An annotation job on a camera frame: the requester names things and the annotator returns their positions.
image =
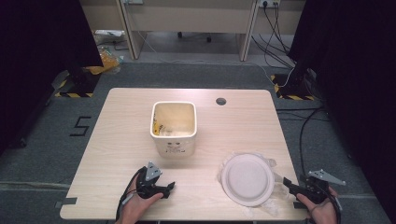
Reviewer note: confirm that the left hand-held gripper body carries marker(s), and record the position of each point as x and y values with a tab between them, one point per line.
146	188

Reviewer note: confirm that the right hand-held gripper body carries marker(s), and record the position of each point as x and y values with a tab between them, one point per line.
317	191

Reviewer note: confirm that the white square trash bin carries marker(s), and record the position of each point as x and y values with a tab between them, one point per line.
174	149

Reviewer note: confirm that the white paper plate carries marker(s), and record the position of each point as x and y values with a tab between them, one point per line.
247	179

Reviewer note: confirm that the person's left hand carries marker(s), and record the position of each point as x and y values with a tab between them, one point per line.
137	207

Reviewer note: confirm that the person's right hand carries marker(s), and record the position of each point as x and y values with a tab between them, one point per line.
323	213

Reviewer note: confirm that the grey tape strip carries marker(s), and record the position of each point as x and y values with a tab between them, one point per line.
297	205

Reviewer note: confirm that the yellow wrapper scrap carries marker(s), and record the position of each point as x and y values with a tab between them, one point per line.
157	127

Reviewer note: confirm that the black stand base striped tape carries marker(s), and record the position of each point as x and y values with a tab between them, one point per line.
294	85
81	82

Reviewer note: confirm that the black curtain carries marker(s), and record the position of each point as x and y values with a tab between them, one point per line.
37	62
358	93

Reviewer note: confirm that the yellow plastic bag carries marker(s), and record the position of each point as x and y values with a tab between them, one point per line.
107	62

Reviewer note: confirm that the clear bags with papers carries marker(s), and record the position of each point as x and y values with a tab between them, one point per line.
107	37

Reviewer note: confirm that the beige office desk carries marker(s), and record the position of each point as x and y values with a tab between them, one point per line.
190	15

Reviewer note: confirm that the white wall power strip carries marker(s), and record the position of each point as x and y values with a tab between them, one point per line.
269	3

